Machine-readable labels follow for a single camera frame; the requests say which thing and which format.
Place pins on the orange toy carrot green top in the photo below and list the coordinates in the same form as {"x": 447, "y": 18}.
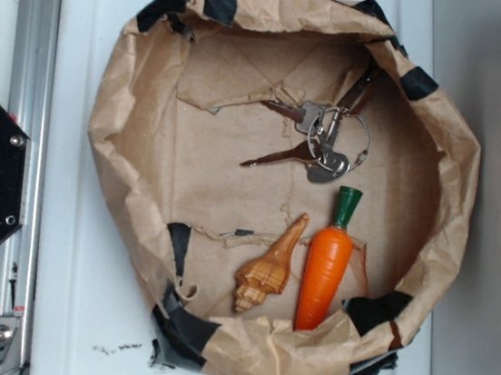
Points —
{"x": 328, "y": 257}

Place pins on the aluminium extrusion rail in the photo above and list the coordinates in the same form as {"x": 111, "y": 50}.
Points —
{"x": 30, "y": 102}

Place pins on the silver carabiner clip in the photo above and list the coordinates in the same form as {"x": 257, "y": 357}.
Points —
{"x": 330, "y": 126}

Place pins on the silver heart key tag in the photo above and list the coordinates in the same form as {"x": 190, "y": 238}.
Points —
{"x": 330, "y": 167}

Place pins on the brass key lower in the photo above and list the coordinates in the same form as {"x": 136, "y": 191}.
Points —
{"x": 305, "y": 153}

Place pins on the silver key upper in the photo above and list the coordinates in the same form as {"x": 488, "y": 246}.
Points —
{"x": 307, "y": 117}

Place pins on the brown paper bin with tape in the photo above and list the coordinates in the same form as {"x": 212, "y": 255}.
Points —
{"x": 180, "y": 107}

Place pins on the tan spiral seashell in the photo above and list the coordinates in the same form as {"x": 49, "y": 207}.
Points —
{"x": 270, "y": 273}

